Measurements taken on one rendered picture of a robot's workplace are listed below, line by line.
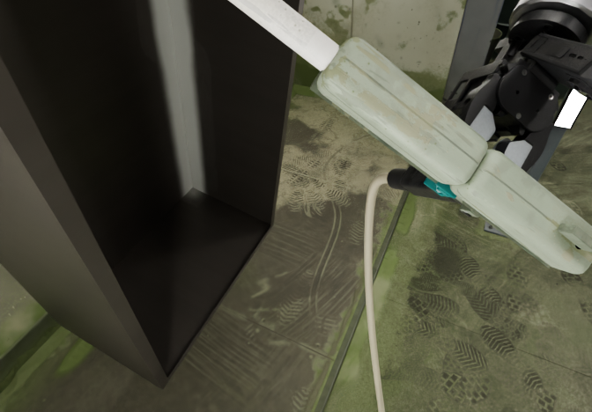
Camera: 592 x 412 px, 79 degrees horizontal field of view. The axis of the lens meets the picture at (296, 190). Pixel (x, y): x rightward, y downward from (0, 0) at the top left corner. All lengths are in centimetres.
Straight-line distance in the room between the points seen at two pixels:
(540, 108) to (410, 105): 17
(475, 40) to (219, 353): 210
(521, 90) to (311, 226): 151
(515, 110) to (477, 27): 203
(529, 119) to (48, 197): 48
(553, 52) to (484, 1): 199
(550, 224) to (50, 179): 47
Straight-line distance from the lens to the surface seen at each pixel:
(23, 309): 179
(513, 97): 42
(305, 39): 30
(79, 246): 50
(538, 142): 45
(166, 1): 103
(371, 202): 64
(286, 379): 149
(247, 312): 162
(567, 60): 40
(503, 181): 36
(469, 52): 249
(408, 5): 246
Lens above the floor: 145
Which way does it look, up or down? 44 degrees down
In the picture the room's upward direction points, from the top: 5 degrees counter-clockwise
